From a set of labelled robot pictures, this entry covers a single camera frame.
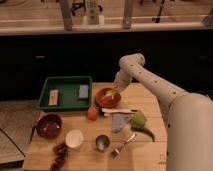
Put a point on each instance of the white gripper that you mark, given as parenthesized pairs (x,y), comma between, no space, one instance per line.
(122,81)

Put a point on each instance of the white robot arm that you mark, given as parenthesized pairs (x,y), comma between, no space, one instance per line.
(190,116)

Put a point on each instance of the red orange bowl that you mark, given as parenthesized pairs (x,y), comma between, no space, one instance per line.
(103,99)

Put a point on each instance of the dark red bowl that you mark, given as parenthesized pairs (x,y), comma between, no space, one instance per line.
(49,126)

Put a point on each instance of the grey blue sponge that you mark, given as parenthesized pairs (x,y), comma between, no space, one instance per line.
(83,91)

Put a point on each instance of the blue grey cloth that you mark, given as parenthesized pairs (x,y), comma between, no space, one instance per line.
(119,121)

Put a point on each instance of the green toy pepper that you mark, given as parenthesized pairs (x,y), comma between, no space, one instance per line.
(138,123)

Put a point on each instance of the orange tomato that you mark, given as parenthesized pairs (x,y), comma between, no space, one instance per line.
(92,113)

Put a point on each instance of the green plastic tray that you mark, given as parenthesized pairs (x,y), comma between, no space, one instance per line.
(68,88)

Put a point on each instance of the small metal cup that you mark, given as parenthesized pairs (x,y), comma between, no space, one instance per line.
(102,143)

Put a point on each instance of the wooden block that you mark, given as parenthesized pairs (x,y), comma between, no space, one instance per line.
(53,97)

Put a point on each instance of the metal fork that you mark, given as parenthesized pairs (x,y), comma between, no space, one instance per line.
(118,149)

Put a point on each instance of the white cup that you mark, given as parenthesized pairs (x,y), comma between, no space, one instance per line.
(74,139)

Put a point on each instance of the white knife black handle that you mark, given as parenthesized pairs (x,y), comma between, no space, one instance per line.
(107,111)

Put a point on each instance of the wooden post right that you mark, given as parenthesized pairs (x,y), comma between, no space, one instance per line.
(127,16)

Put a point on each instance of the wooden post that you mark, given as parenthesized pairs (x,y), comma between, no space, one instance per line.
(66,14)
(127,16)

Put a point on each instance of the wooden post left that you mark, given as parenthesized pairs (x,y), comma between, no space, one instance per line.
(66,14)

